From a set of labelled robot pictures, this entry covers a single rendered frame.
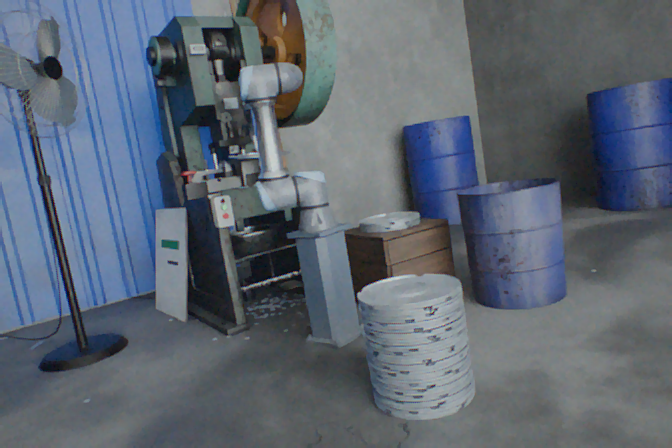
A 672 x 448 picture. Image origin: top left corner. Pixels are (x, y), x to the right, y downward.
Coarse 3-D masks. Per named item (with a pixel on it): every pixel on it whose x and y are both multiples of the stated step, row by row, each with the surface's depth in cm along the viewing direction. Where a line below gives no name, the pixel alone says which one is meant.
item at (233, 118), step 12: (216, 84) 246; (228, 84) 249; (228, 96) 249; (228, 108) 249; (240, 108) 253; (228, 120) 248; (240, 120) 250; (216, 132) 254; (228, 132) 248; (240, 132) 250
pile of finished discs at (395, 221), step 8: (376, 216) 253; (384, 216) 250; (392, 216) 240; (400, 216) 237; (408, 216) 236; (416, 216) 232; (360, 224) 236; (368, 224) 230; (376, 224) 228; (384, 224) 226; (392, 224) 232; (400, 224) 226; (408, 224) 228; (416, 224) 231; (368, 232) 231
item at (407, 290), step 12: (408, 276) 156; (420, 276) 154; (432, 276) 152; (444, 276) 149; (372, 288) 150; (384, 288) 148; (396, 288) 143; (408, 288) 141; (420, 288) 139; (432, 288) 139; (444, 288) 138; (360, 300) 138; (372, 300) 138; (384, 300) 136; (396, 300) 134; (408, 300) 132; (420, 300) 131; (432, 300) 128
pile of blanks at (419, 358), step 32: (384, 320) 131; (416, 320) 128; (448, 320) 131; (384, 352) 133; (416, 352) 129; (448, 352) 131; (384, 384) 135; (416, 384) 131; (448, 384) 131; (416, 416) 132
